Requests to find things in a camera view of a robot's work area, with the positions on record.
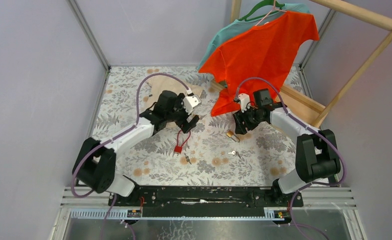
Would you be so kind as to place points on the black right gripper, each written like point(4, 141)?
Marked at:
point(239, 117)

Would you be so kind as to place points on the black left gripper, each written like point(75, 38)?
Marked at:
point(192, 123)

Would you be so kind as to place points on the brass padlock with keys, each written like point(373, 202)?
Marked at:
point(230, 134)

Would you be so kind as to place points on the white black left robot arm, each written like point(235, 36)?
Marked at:
point(96, 161)

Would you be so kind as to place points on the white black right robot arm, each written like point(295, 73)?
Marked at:
point(316, 156)

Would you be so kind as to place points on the floral patterned table mat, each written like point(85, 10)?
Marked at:
point(266, 154)

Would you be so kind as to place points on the wooden clothes rack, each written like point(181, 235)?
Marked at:
point(365, 109)

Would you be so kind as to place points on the orange t-shirt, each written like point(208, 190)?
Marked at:
point(259, 58)

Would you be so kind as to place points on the teal t-shirt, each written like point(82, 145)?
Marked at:
point(240, 26)

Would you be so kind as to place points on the pink clothes hanger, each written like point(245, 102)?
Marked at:
point(268, 15)

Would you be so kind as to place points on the green clothes hanger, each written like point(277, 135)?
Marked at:
point(257, 6)

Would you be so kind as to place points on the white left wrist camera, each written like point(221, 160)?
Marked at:
point(191, 101)

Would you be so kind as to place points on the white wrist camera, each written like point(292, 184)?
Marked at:
point(191, 101)
point(244, 101)

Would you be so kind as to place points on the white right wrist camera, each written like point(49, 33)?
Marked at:
point(244, 101)

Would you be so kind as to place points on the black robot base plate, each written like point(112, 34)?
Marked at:
point(228, 197)

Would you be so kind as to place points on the white slotted cable duct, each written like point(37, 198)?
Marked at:
point(197, 214)

